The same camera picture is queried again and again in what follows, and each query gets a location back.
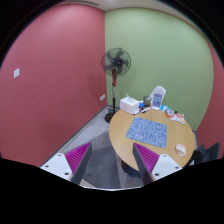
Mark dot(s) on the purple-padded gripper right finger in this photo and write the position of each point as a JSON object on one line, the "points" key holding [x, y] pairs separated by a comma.
{"points": [[152, 166]]}

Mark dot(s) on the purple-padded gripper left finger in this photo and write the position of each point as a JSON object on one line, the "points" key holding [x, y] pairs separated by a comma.
{"points": [[70, 166]]}

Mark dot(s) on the beige computer mouse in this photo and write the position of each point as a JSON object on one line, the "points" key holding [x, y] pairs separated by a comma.
{"points": [[181, 150]]}

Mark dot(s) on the blue patterned mouse pad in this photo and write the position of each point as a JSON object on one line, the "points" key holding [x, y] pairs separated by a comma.
{"points": [[148, 132]]}

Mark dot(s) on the round wooden table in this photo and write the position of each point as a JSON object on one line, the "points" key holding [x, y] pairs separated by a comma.
{"points": [[177, 133]]}

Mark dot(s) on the black chair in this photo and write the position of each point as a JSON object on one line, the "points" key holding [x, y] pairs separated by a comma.
{"points": [[202, 155]]}

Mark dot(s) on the orange white snack packet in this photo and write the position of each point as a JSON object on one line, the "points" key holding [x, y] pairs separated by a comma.
{"points": [[175, 116]]}

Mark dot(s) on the white tissue box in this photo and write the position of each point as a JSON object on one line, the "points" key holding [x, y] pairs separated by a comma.
{"points": [[129, 105]]}

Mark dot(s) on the dark green cup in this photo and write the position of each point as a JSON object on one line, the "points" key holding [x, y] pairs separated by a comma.
{"points": [[147, 100]]}

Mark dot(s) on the black red standing fan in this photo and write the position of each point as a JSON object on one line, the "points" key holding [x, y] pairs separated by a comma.
{"points": [[116, 62]]}

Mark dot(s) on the white wall socket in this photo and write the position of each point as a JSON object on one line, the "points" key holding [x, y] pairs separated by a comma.
{"points": [[102, 97]]}

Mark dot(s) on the white wall switch plate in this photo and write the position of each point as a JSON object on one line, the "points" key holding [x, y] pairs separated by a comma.
{"points": [[16, 73]]}

